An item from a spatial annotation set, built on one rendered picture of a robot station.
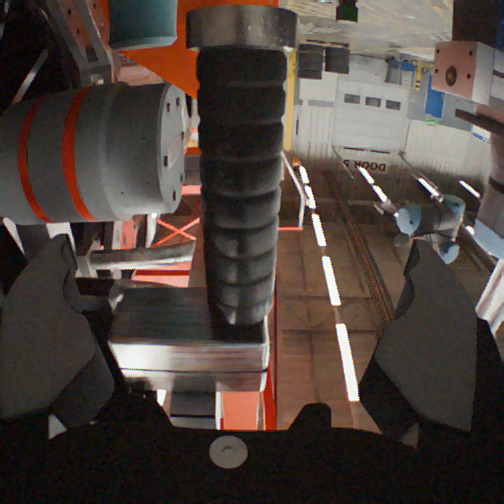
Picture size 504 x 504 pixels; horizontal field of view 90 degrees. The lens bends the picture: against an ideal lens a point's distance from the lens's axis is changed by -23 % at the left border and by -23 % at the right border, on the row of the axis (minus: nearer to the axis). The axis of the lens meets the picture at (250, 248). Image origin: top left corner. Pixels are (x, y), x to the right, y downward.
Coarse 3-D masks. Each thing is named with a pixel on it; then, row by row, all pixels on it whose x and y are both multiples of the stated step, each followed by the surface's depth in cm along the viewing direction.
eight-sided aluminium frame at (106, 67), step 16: (48, 0) 27; (64, 0) 30; (80, 0) 29; (96, 0) 32; (64, 16) 31; (80, 16) 32; (96, 16) 34; (64, 32) 34; (80, 32) 37; (96, 32) 36; (80, 48) 38; (96, 48) 39; (80, 64) 42; (96, 64) 42; (112, 64) 43; (96, 80) 45; (112, 80) 45; (96, 224) 53; (112, 224) 51; (96, 240) 53; (112, 240) 51; (96, 272) 49; (112, 272) 50
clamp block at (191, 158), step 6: (192, 150) 46; (198, 150) 46; (186, 156) 45; (192, 156) 45; (198, 156) 45; (186, 162) 45; (192, 162) 45; (198, 162) 45; (186, 168) 46; (192, 168) 46; (198, 168) 46; (186, 174) 46; (192, 174) 46; (198, 174) 46; (186, 180) 47; (192, 180) 47; (198, 180) 47; (198, 186) 48
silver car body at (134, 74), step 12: (120, 72) 101; (132, 72) 115; (144, 72) 136; (132, 84) 117; (144, 84) 135; (180, 96) 245; (192, 108) 314; (192, 120) 312; (192, 132) 323; (144, 216) 181; (156, 216) 245; (144, 228) 185; (144, 240) 184; (132, 276) 189
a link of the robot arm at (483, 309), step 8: (496, 272) 61; (496, 280) 61; (488, 288) 64; (496, 288) 61; (488, 296) 64; (496, 296) 61; (480, 304) 67; (488, 304) 64; (496, 304) 61; (480, 312) 66; (488, 312) 64; (496, 312) 62; (488, 320) 64; (496, 320) 63; (496, 328) 65
